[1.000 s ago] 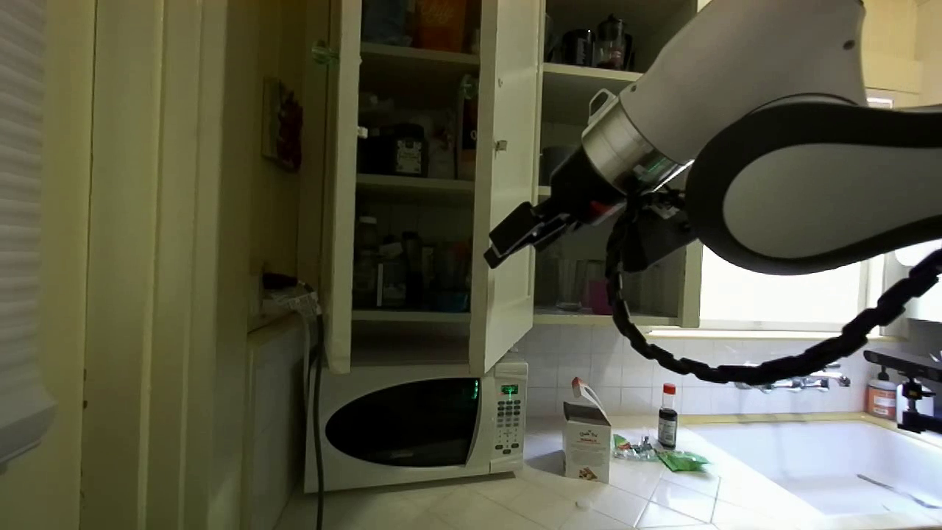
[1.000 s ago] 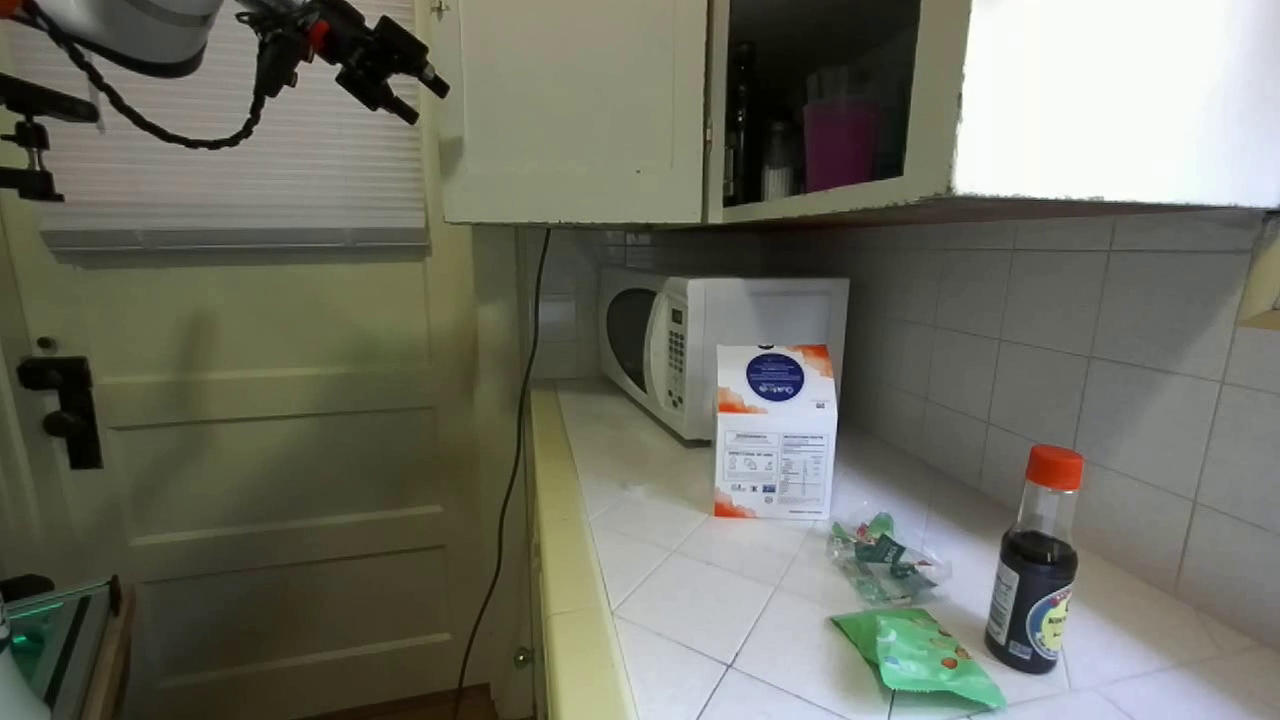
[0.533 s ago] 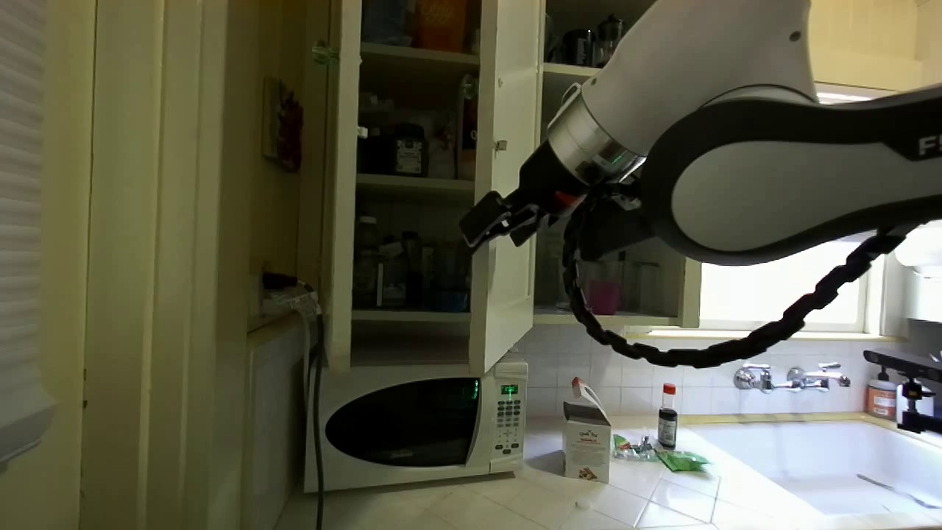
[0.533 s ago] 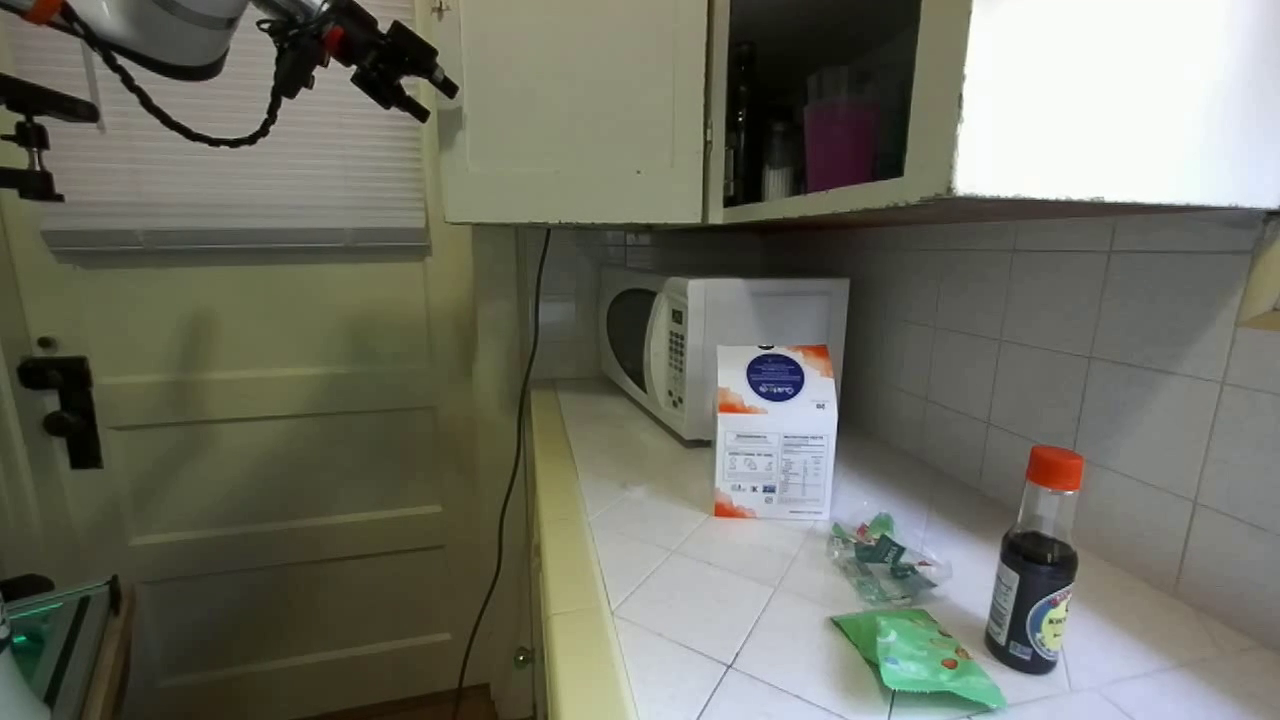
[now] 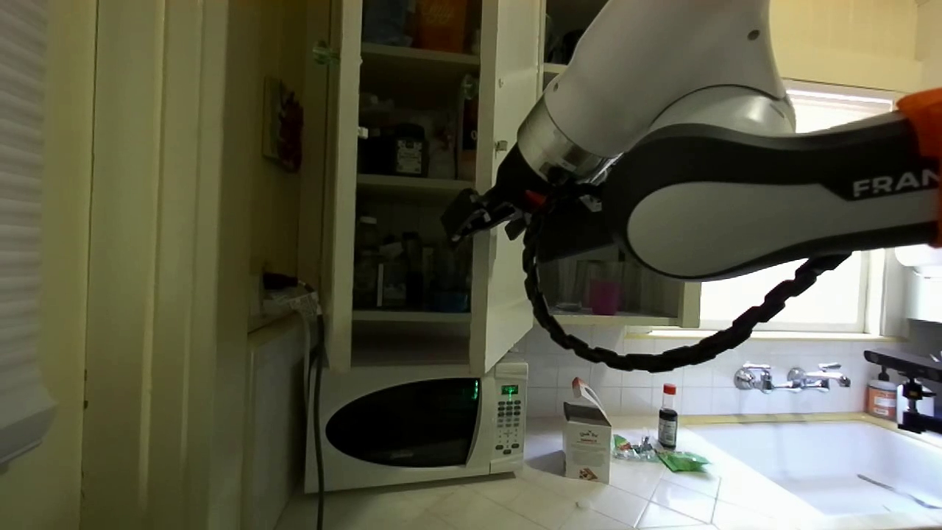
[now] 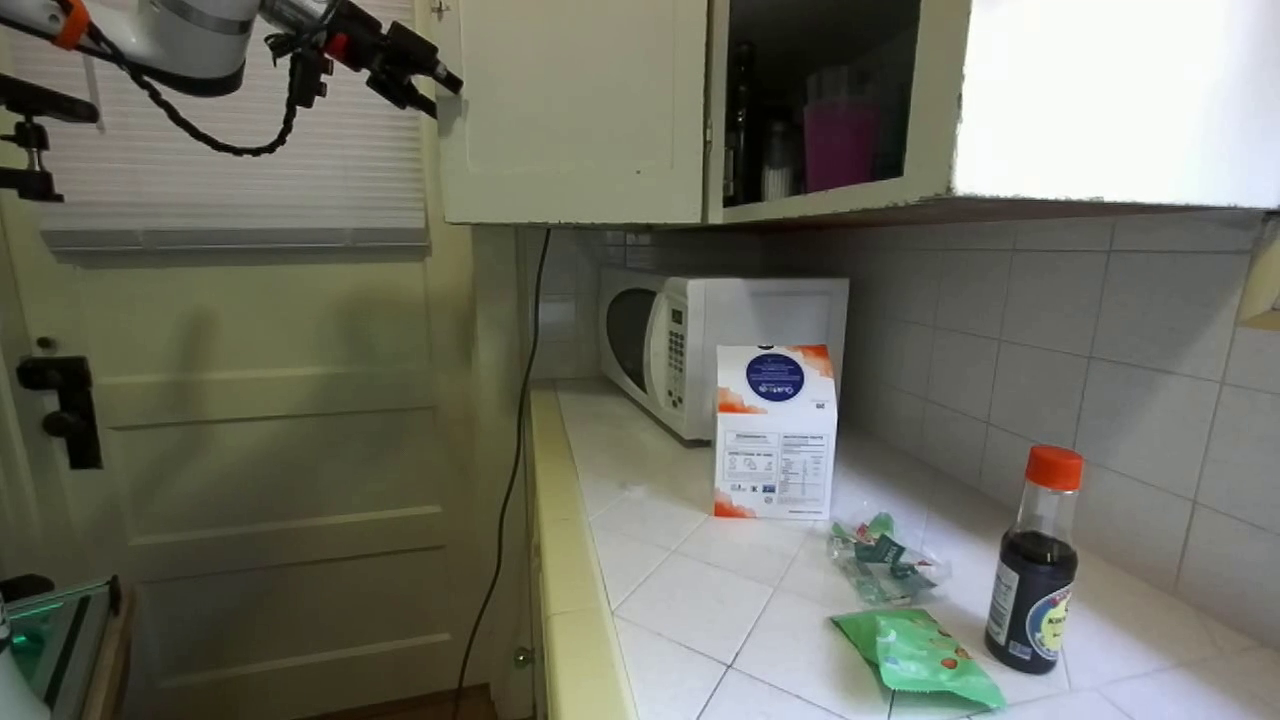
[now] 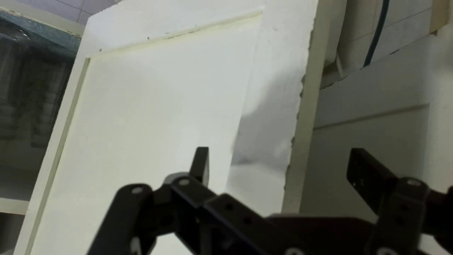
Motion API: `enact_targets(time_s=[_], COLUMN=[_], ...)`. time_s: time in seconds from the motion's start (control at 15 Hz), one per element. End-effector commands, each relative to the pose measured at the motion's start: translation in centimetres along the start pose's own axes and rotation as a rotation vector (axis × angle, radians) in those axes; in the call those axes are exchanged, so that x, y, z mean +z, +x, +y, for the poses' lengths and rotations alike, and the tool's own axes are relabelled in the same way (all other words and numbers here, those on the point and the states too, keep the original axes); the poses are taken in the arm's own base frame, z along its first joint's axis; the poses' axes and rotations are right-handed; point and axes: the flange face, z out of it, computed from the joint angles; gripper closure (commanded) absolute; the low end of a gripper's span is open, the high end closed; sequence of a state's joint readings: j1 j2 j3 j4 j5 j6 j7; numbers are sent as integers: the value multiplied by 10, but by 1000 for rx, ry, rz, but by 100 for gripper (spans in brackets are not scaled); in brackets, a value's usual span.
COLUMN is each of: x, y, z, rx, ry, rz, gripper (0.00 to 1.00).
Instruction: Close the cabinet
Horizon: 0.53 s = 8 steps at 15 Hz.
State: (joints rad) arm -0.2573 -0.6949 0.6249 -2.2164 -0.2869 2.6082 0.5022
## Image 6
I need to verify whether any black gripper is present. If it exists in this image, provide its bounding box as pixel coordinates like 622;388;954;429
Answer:
285;0;466;116

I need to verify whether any cream cabinet door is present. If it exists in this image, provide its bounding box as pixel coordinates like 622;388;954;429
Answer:
435;0;709;225

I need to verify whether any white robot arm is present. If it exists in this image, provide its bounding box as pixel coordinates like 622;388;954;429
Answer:
0;0;466;116

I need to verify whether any cream upper cabinet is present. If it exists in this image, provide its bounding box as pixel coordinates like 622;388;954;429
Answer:
432;0;1280;225

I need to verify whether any pink container in cabinet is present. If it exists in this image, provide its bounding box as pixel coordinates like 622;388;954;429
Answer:
804;100;877;192

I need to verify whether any white microwave oven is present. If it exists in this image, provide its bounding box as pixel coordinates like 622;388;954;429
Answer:
598;273;848;443

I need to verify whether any white orange carton box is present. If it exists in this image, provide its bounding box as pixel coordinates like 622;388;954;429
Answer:
714;345;837;519

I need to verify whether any clear plastic wrapper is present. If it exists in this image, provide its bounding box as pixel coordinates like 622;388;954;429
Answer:
830;511;954;605

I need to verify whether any dark soy sauce bottle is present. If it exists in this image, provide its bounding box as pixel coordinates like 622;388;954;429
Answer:
985;443;1083;676

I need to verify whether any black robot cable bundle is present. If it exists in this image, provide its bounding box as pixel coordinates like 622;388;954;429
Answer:
77;26;336;161

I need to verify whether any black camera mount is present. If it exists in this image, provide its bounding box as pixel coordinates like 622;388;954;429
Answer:
0;71;110;473

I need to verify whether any black microwave power cord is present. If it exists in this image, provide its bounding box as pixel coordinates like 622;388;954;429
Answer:
452;225;558;720

